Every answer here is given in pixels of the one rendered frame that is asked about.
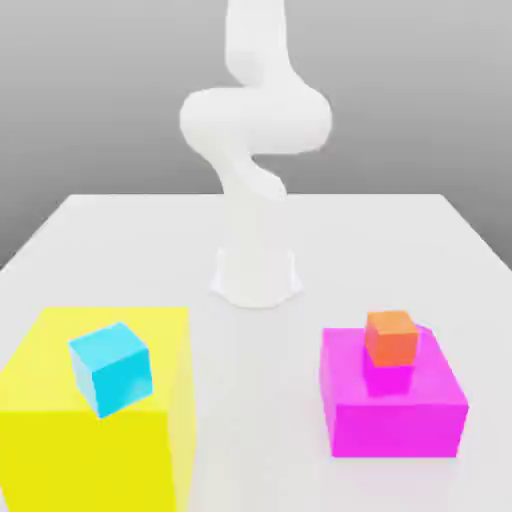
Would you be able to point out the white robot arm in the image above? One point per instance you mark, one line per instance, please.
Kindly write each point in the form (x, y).
(256, 120)

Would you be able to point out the small orange cube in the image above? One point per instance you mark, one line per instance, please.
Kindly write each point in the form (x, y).
(394, 342)

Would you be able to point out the small cyan cube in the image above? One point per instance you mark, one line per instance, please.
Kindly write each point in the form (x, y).
(116, 372)

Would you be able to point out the large magenta box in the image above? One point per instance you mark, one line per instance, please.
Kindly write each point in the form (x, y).
(396, 424)

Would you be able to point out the large yellow box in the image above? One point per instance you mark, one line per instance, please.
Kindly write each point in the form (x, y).
(80, 460)

